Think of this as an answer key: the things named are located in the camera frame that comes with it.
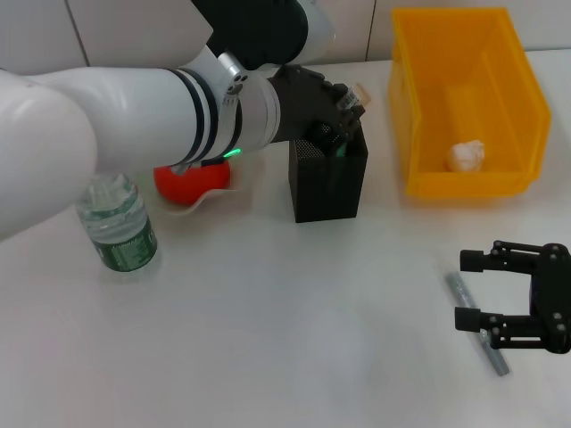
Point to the small tan eraser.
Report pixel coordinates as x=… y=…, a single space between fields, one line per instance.
x=359 y=97

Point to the grey marker pen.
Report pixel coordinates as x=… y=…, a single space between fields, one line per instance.
x=461 y=292

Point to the clear green-label water bottle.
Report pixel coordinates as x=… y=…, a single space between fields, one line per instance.
x=120 y=232

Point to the green utility knife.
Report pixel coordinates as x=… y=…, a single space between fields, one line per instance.
x=342 y=151

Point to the white paper ball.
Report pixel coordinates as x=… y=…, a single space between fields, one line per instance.
x=466 y=156

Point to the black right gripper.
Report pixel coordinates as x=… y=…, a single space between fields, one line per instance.
x=551 y=294

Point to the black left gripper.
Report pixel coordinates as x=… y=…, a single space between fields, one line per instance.
x=303 y=102

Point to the orange fruit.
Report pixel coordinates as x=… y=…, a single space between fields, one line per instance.
x=196 y=183

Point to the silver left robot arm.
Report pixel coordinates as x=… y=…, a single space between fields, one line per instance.
x=111 y=116

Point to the black mesh pen holder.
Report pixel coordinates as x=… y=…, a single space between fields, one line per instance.
x=325 y=196

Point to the clear glass fruit plate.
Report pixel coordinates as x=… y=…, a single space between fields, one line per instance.
x=209 y=197

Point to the yellow plastic bin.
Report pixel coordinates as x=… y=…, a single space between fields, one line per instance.
x=468 y=89

